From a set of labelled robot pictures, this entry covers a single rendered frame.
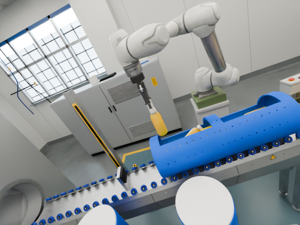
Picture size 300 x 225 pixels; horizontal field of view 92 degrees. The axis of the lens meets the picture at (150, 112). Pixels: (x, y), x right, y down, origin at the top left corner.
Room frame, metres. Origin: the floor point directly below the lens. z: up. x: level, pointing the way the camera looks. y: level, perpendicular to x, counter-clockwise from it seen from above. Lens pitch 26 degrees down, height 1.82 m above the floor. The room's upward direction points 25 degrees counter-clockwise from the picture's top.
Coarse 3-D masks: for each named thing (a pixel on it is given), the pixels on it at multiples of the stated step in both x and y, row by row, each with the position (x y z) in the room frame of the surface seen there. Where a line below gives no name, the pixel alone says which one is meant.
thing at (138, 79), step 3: (141, 72) 0.76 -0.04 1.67; (138, 75) 0.73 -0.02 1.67; (141, 75) 0.74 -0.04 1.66; (129, 78) 0.77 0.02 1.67; (132, 78) 0.74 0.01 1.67; (135, 78) 0.73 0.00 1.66; (138, 78) 0.73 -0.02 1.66; (141, 78) 0.74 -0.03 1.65; (144, 78) 0.75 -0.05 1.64; (132, 81) 0.75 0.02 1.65; (135, 81) 0.74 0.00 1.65; (138, 81) 0.73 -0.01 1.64; (141, 81) 0.77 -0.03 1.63; (138, 84) 0.73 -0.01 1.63; (141, 84) 0.73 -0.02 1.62
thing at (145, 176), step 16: (224, 160) 0.66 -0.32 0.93; (256, 160) 0.59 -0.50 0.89; (272, 160) 0.56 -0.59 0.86; (288, 160) 0.55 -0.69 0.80; (128, 176) 0.89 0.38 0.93; (144, 176) 0.82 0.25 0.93; (160, 176) 0.75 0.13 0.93; (208, 176) 0.62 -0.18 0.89; (224, 176) 0.60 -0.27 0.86; (240, 176) 0.59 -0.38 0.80; (256, 176) 0.63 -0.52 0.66; (80, 192) 0.95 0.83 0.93; (96, 192) 0.87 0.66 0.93; (112, 192) 0.80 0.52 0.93; (128, 192) 0.74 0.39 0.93; (160, 192) 0.66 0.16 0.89; (176, 192) 0.64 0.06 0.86; (48, 208) 0.93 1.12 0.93; (64, 208) 0.86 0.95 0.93; (128, 208) 0.68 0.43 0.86; (144, 208) 0.68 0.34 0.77; (160, 208) 0.72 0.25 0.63; (64, 224) 0.75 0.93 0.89
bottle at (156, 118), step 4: (156, 112) 0.76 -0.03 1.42; (152, 116) 0.75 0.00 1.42; (156, 116) 0.74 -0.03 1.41; (160, 116) 0.75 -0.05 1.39; (152, 120) 0.75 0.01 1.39; (156, 120) 0.74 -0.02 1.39; (160, 120) 0.74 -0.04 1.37; (156, 124) 0.74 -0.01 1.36; (160, 124) 0.74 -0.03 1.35; (164, 124) 0.75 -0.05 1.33; (156, 128) 0.75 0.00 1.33; (160, 128) 0.74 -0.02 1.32; (164, 128) 0.74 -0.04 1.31; (160, 132) 0.74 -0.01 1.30; (164, 132) 0.74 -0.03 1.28
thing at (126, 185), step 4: (120, 168) 0.84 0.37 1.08; (120, 172) 0.80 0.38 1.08; (124, 172) 0.82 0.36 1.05; (120, 176) 0.77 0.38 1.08; (124, 176) 0.79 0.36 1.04; (120, 180) 0.76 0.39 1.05; (124, 180) 0.76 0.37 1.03; (128, 180) 0.83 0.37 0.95; (124, 184) 0.76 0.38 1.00; (128, 184) 0.79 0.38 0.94; (124, 188) 0.76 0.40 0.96; (128, 188) 0.76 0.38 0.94
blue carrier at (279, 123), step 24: (264, 96) 0.78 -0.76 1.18; (288, 96) 0.63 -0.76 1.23; (216, 120) 0.70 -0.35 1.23; (240, 120) 0.64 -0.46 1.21; (264, 120) 0.59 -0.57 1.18; (288, 120) 0.56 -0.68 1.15; (168, 144) 0.70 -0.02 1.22; (192, 144) 0.64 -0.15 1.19; (216, 144) 0.60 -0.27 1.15; (240, 144) 0.58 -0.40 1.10; (168, 168) 0.63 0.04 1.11; (192, 168) 0.64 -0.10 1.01
